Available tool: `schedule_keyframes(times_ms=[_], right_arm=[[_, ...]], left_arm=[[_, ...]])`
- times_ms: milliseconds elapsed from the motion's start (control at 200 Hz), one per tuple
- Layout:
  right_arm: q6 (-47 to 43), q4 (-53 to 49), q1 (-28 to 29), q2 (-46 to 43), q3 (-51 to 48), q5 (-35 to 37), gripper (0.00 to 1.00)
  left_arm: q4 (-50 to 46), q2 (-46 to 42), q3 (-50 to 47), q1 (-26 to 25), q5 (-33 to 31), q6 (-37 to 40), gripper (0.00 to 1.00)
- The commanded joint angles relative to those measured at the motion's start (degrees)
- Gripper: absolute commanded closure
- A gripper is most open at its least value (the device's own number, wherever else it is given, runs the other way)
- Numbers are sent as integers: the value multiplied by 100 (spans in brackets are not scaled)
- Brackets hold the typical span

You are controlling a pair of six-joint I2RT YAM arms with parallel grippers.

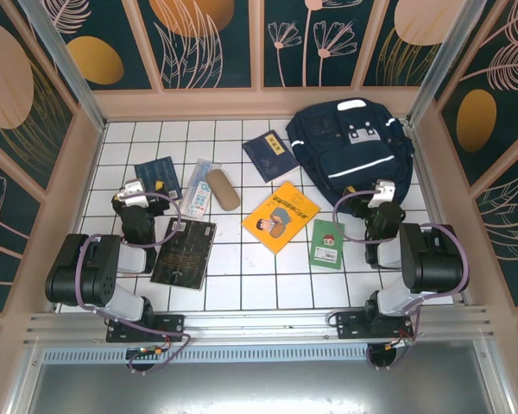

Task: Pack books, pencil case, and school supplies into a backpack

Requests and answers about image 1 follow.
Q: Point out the black book gold print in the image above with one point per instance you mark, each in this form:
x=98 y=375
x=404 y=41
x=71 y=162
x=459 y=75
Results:
x=183 y=254

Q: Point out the clear packet of tissues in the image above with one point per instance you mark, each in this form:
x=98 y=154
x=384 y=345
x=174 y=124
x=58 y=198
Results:
x=197 y=194

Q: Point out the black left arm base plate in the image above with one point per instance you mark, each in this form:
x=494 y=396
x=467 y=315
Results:
x=172 y=323

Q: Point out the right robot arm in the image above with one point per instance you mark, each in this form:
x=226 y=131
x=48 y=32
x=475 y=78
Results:
x=436 y=263

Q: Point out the aluminium corner post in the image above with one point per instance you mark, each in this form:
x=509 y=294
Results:
x=75 y=82
x=440 y=64

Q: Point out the slotted metal vent strip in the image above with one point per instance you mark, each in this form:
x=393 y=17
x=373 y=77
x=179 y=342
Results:
x=259 y=354

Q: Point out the navy blue backpack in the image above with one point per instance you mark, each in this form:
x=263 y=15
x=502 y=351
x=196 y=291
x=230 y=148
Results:
x=349 y=159

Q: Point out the grey metal sheet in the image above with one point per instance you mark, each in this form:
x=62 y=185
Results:
x=259 y=388

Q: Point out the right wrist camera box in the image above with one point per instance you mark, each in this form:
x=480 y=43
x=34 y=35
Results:
x=382 y=192

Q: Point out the dark blue book yellow label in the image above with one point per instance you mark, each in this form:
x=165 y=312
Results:
x=269 y=155

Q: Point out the brown oval case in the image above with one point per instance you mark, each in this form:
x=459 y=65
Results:
x=223 y=190

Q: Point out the yellow cartoon cover book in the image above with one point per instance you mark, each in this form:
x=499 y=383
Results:
x=280 y=217

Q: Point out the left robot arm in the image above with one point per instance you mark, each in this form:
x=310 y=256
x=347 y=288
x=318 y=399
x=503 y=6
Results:
x=82 y=276

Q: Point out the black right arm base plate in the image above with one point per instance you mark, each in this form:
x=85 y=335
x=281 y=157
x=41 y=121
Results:
x=347 y=325

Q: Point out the aluminium mounting rail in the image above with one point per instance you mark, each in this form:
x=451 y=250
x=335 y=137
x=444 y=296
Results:
x=259 y=321

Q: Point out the blue patterned notebook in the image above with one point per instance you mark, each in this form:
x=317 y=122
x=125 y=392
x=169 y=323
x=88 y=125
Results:
x=157 y=172

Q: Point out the green booklet with house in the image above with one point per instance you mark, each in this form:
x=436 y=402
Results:
x=326 y=246

